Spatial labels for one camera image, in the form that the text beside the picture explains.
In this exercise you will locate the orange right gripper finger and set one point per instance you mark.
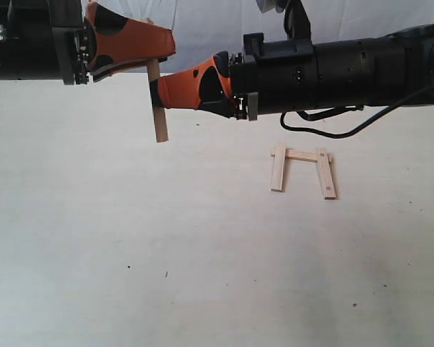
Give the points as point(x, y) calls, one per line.
point(205, 87)

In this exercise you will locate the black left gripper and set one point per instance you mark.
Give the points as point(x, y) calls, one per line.
point(46, 40)

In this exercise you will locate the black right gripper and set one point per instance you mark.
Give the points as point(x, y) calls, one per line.
point(297, 75)

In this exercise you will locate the plain wooden stick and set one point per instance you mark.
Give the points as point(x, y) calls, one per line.
point(303, 156)

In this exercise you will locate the wooden stick with two holes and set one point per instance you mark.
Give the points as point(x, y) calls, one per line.
point(325, 176)

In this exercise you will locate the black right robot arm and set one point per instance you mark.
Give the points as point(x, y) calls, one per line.
point(246, 107)

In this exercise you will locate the white wrinkled backdrop cloth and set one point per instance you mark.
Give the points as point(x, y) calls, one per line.
point(202, 28)

